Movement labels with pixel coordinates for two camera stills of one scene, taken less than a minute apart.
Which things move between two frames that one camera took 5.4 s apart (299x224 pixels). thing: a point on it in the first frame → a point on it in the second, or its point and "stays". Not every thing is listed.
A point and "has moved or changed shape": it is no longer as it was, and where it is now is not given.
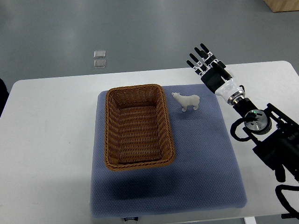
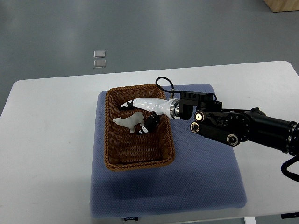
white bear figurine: [193, 100] has moved or changed shape
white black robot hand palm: [215, 82] → [170, 107]
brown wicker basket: [137, 133] stays
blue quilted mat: [203, 178] stays
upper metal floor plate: [99, 53] stays
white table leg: [250, 220] stays
